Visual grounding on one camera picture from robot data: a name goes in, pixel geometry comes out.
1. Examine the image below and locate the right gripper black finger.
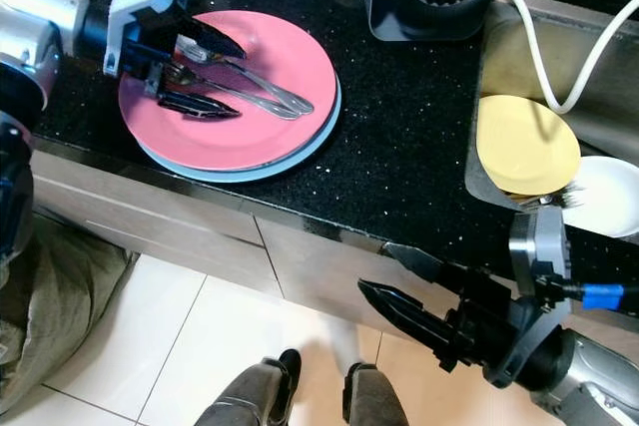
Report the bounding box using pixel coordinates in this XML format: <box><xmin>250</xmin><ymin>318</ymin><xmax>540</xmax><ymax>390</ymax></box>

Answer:
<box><xmin>379</xmin><ymin>241</ymin><xmax>471</xmax><ymax>291</ymax></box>
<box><xmin>357</xmin><ymin>279</ymin><xmax>473</xmax><ymax>365</ymax></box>

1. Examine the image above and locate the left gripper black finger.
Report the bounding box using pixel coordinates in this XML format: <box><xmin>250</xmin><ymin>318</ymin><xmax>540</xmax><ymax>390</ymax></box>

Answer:
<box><xmin>157</xmin><ymin>88</ymin><xmax>242</xmax><ymax>121</ymax></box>
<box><xmin>176</xmin><ymin>31</ymin><xmax>247</xmax><ymax>62</ymax></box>

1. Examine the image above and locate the silver fork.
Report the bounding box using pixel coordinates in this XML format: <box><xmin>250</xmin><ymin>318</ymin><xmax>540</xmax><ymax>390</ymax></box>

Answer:
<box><xmin>175</xmin><ymin>37</ymin><xmax>316</xmax><ymax>113</ymax></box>
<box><xmin>524</xmin><ymin>187</ymin><xmax>585</xmax><ymax>213</ymax></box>

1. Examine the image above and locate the yellow plate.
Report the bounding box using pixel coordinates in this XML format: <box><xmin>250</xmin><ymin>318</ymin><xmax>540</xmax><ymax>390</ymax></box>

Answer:
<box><xmin>476</xmin><ymin>94</ymin><xmax>582</xmax><ymax>198</ymax></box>

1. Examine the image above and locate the beige cabinet door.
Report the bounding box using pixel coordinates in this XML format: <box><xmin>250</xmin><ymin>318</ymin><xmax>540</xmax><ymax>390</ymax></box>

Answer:
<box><xmin>253</xmin><ymin>214</ymin><xmax>639</xmax><ymax>367</ymax></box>

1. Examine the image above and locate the shallow beige drawer front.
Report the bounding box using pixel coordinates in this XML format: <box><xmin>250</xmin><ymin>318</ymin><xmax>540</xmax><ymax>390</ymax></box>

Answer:
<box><xmin>32</xmin><ymin>152</ymin><xmax>261</xmax><ymax>242</ymax></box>

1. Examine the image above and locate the light blue plate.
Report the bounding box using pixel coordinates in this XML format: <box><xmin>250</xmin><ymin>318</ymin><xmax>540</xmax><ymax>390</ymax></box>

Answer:
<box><xmin>135</xmin><ymin>87</ymin><xmax>342</xmax><ymax>185</ymax></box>

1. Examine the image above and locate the olive green fabric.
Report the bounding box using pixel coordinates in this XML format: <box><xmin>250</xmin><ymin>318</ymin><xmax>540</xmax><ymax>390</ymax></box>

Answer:
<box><xmin>0</xmin><ymin>212</ymin><xmax>139</xmax><ymax>415</ymax></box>

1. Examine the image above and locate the deep beige drawer front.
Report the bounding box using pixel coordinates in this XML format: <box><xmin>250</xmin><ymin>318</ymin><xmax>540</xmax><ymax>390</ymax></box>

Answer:
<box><xmin>120</xmin><ymin>216</ymin><xmax>276</xmax><ymax>292</ymax></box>

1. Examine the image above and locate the white bowl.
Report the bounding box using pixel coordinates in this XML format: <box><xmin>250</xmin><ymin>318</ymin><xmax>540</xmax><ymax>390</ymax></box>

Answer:
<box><xmin>559</xmin><ymin>155</ymin><xmax>639</xmax><ymax>239</ymax></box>

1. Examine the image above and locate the stainless steel sink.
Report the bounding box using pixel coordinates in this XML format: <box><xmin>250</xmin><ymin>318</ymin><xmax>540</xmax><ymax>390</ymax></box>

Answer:
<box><xmin>464</xmin><ymin>0</ymin><xmax>639</xmax><ymax>237</ymax></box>

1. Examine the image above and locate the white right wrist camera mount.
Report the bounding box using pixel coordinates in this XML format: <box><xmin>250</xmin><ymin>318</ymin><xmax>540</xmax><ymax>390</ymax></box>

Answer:
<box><xmin>487</xmin><ymin>205</ymin><xmax>576</xmax><ymax>389</ymax></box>

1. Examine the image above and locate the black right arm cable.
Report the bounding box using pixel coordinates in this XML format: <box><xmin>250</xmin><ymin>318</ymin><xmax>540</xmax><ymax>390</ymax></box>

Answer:
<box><xmin>549</xmin><ymin>281</ymin><xmax>639</xmax><ymax>312</ymax></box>

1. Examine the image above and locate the white hose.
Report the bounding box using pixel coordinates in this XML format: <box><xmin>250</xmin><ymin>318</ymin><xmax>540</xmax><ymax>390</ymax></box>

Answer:
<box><xmin>502</xmin><ymin>0</ymin><xmax>639</xmax><ymax>116</ymax></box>

